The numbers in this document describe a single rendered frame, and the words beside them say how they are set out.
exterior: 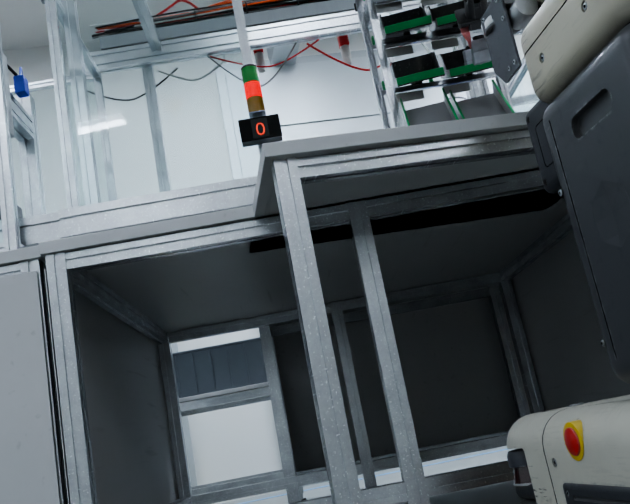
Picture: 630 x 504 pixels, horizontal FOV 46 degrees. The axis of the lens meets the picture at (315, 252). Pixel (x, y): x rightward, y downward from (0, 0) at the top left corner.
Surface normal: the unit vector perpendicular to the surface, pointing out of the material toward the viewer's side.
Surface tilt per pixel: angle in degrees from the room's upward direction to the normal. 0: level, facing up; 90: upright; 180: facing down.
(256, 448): 90
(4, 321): 90
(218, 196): 90
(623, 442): 84
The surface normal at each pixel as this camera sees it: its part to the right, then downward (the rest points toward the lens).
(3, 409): 0.01, -0.25
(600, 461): -0.98, 0.14
